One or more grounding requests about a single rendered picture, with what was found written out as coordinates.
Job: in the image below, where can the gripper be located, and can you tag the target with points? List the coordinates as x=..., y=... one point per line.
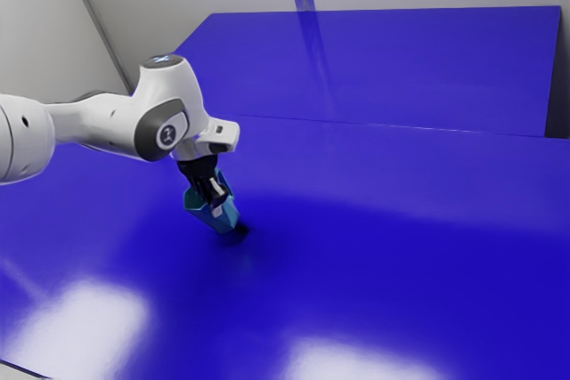
x=198, y=171

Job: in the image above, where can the teal faceted mug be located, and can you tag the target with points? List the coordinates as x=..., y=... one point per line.
x=218, y=213

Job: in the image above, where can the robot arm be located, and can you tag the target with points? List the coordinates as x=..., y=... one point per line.
x=107, y=117

